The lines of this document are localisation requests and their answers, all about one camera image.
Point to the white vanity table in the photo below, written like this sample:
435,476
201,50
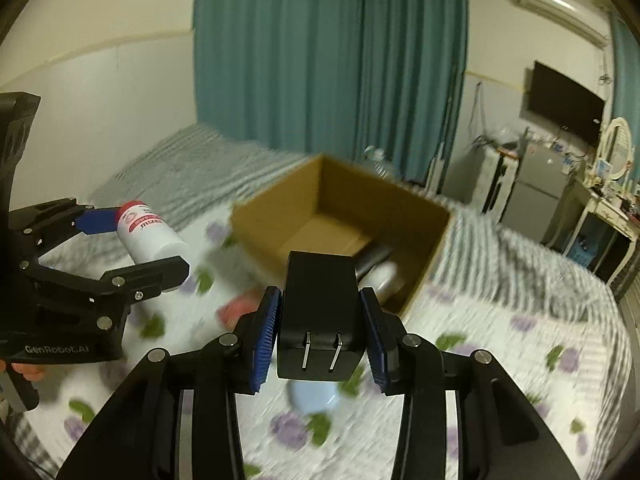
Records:
597,225

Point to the black power adapter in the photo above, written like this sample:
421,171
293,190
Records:
320,310

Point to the clear plastic water bottle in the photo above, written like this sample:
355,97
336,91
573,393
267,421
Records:
378,159

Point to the light blue round object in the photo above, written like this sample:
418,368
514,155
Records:
312,396

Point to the white air conditioner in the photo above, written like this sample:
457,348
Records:
562,2

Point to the person's left hand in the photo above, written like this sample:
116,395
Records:
27,371

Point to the brown cardboard box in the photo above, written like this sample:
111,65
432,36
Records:
320,210

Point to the grey refrigerator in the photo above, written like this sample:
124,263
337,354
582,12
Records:
537,187

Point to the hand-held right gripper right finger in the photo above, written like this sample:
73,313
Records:
375,347

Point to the pink object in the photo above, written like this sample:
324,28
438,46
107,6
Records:
237,310

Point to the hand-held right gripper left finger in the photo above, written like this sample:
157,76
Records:
265,340

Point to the grey striped bedding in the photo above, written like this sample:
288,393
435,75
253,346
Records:
210,160

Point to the white cabinet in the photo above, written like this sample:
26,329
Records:
482,177

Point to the white bottle with red cap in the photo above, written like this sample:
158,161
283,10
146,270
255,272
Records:
150,237

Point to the black wall television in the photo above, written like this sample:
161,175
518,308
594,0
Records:
565,102

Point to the teal curtain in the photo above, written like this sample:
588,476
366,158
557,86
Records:
325,55
625,70

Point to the white floral blanket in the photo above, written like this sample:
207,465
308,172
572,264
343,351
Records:
475,385

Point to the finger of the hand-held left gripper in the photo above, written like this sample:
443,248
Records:
97,220
150,272

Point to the white oval vanity mirror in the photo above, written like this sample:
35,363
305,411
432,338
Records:
616,147

